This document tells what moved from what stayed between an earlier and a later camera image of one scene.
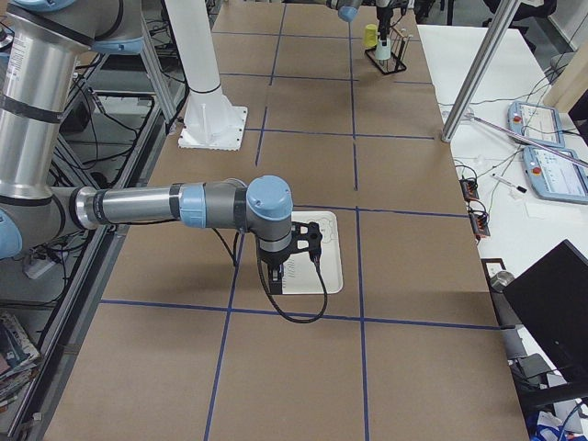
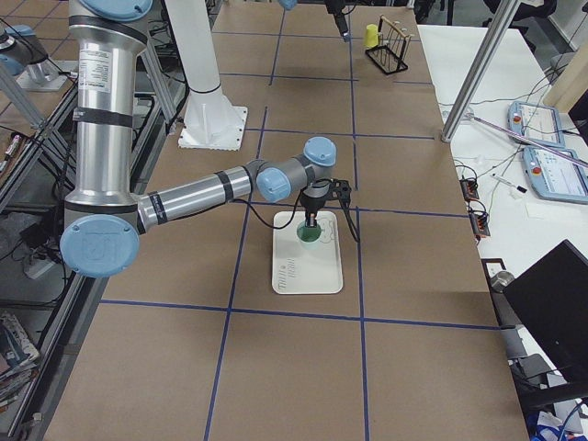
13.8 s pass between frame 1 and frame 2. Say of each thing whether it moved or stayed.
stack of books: stayed
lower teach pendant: stayed
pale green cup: moved
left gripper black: moved
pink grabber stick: stayed
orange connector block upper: stayed
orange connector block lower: stayed
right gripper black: moved
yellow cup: stayed
